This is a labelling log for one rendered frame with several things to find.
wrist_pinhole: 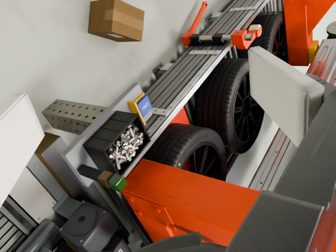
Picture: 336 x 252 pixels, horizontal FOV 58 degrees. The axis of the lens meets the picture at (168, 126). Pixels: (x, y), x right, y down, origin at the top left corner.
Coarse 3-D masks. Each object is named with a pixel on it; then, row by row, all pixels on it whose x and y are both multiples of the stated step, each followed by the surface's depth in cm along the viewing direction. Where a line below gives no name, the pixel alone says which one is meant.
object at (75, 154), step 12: (132, 84) 126; (120, 96) 121; (132, 96) 123; (108, 108) 117; (120, 108) 119; (96, 120) 113; (144, 120) 131; (84, 132) 109; (72, 144) 105; (72, 156) 104; (84, 156) 108; (72, 168) 106; (96, 168) 114; (84, 180) 110
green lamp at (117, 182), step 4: (112, 176) 96; (116, 176) 96; (120, 176) 95; (108, 180) 95; (112, 180) 95; (116, 180) 94; (120, 180) 94; (124, 180) 96; (112, 184) 94; (116, 184) 93; (120, 184) 95; (124, 184) 96; (112, 188) 96; (116, 188) 94; (120, 188) 95
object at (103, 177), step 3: (105, 171) 99; (108, 171) 99; (102, 174) 98; (105, 174) 98; (108, 174) 97; (99, 177) 98; (102, 177) 97; (105, 177) 97; (108, 177) 97; (99, 180) 98; (102, 180) 97; (105, 180) 96; (102, 183) 99; (105, 183) 97; (105, 186) 99; (108, 186) 98
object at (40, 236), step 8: (40, 224) 138; (48, 224) 137; (32, 232) 136; (40, 232) 134; (48, 232) 136; (56, 232) 138; (32, 240) 132; (40, 240) 131; (48, 240) 136; (56, 240) 137; (64, 240) 144; (24, 248) 130; (32, 248) 129; (40, 248) 134; (48, 248) 135; (56, 248) 141; (64, 248) 145; (72, 248) 145
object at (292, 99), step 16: (256, 48) 17; (256, 64) 16; (272, 64) 14; (288, 64) 14; (256, 80) 17; (272, 80) 14; (288, 80) 12; (304, 80) 12; (256, 96) 17; (272, 96) 15; (288, 96) 13; (304, 96) 11; (320, 96) 11; (272, 112) 15; (288, 112) 13; (304, 112) 12; (288, 128) 13; (304, 128) 12
